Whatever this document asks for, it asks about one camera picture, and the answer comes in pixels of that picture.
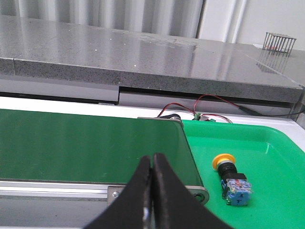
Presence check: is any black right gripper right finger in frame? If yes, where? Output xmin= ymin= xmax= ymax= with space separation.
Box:
xmin=152 ymin=153 xmax=231 ymax=229

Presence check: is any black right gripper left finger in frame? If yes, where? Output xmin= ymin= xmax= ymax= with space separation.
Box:
xmin=85 ymin=156 xmax=152 ymax=229

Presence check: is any yellow push button switch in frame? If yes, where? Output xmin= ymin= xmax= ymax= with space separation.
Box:
xmin=212 ymin=154 xmax=252 ymax=206

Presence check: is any green terminal connector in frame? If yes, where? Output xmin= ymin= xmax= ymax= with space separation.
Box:
xmin=193 ymin=113 xmax=216 ymax=122

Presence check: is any green plastic tray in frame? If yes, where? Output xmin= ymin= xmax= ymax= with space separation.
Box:
xmin=183 ymin=121 xmax=305 ymax=229

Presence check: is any green conveyor belt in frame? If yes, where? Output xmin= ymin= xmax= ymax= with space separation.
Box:
xmin=0 ymin=108 xmax=204 ymax=187

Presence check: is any grey stone countertop slab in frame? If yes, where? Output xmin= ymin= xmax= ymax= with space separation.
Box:
xmin=0 ymin=15 xmax=303 ymax=104

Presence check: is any red wire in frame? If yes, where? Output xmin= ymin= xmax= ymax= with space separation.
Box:
xmin=157 ymin=94 xmax=248 ymax=117

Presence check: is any aluminium conveyor frame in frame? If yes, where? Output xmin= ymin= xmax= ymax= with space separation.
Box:
xmin=0 ymin=114 xmax=210 ymax=207

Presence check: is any white corrugated wall panel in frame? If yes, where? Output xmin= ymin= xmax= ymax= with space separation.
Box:
xmin=0 ymin=0 xmax=205 ymax=38

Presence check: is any small wire rack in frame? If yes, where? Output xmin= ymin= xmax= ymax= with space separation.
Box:
xmin=262 ymin=32 xmax=296 ymax=53

